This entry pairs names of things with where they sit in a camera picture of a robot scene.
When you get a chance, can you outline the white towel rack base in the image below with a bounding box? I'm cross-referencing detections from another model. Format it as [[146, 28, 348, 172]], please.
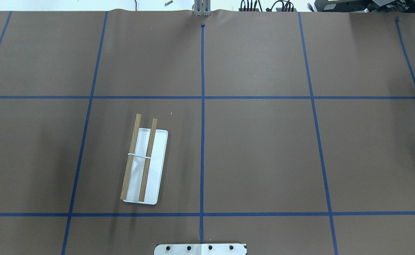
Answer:
[[123, 128, 168, 205]]

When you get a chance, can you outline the white camera mast pillar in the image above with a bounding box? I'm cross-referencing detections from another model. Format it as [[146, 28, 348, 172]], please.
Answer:
[[154, 243, 248, 255]]

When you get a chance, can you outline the wooden rack bar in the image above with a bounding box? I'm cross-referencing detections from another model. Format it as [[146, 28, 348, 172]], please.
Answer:
[[120, 114, 142, 200], [138, 118, 158, 202]]

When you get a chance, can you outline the aluminium frame post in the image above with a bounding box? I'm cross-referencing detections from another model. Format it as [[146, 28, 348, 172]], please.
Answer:
[[193, 0, 212, 16]]

